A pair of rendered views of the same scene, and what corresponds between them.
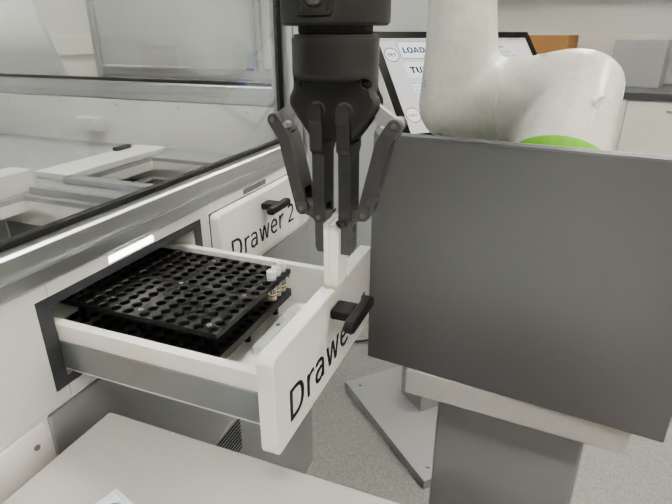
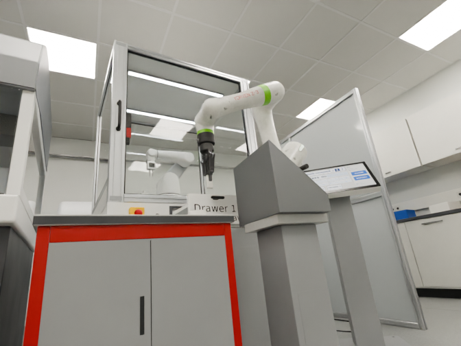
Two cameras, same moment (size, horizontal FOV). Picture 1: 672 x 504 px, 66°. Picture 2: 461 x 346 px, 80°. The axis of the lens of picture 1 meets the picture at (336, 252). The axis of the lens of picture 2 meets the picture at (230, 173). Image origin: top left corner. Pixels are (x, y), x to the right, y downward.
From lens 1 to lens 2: 1.19 m
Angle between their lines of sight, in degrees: 54
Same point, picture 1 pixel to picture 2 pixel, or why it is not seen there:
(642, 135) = not seen: outside the picture
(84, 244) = (182, 200)
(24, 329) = (166, 209)
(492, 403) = (257, 224)
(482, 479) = (269, 263)
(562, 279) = (257, 180)
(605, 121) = (288, 153)
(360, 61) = (205, 146)
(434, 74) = not seen: hidden behind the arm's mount
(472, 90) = not seen: hidden behind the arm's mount
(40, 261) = (171, 198)
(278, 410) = (189, 204)
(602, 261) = (260, 171)
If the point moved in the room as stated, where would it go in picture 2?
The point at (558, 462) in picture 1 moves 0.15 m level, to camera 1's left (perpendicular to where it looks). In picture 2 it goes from (279, 243) to (250, 247)
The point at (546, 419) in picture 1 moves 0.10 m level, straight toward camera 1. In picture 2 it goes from (265, 222) to (245, 222)
